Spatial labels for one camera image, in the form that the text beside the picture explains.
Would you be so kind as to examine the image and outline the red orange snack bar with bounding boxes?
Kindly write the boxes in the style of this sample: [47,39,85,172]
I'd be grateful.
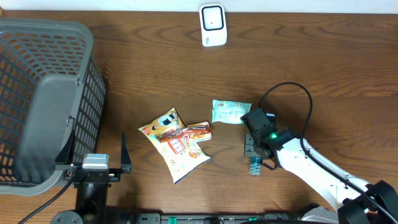
[158,121,212,142]

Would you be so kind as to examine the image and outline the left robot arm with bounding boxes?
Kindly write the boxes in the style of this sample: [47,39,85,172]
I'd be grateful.
[51,131,136,224]

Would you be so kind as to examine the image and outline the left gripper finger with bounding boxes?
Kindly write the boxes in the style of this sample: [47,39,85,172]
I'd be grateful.
[55,130,75,165]
[121,133,132,170]

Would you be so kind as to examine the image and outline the white barcode scanner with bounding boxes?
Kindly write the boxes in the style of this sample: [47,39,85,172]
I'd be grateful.
[199,4,228,47]

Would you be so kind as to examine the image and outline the blue mouthwash bottle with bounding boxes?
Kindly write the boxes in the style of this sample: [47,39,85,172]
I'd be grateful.
[249,157,262,176]

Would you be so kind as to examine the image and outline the large yellow snack bag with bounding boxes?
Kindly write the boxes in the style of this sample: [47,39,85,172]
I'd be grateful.
[139,108,211,184]

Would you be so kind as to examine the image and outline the light teal snack packet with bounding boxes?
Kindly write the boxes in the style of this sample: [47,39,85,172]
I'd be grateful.
[212,100,251,124]

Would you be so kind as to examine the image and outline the grey plastic shopping basket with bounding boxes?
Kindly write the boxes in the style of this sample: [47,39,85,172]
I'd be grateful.
[1,18,106,196]

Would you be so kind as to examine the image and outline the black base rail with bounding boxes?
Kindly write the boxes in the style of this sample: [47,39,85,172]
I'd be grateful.
[135,213,302,224]

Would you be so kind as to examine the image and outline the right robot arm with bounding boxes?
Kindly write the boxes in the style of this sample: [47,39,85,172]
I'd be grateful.
[241,108,397,223]

